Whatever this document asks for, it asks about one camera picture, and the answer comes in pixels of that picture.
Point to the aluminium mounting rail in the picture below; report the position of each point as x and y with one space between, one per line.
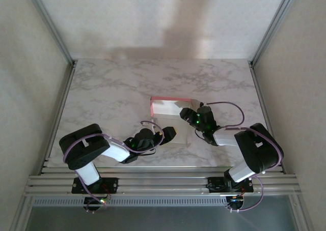
163 181

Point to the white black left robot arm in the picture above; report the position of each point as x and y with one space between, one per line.
84 149

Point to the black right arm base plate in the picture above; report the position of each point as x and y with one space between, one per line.
216 185

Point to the aluminium table side rail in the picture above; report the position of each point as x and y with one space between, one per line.
257 88
66 88

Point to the aluminium frame post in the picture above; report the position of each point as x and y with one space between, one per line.
51 25
275 25

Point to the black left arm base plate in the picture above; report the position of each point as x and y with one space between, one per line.
112 185

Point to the grey metal sheet panel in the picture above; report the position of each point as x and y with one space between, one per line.
163 219

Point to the aluminium lower frame bar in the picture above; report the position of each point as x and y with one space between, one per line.
301 215
21 215

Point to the pink white cardboard box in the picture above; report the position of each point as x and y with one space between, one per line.
168 106

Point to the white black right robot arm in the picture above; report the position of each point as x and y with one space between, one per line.
257 149

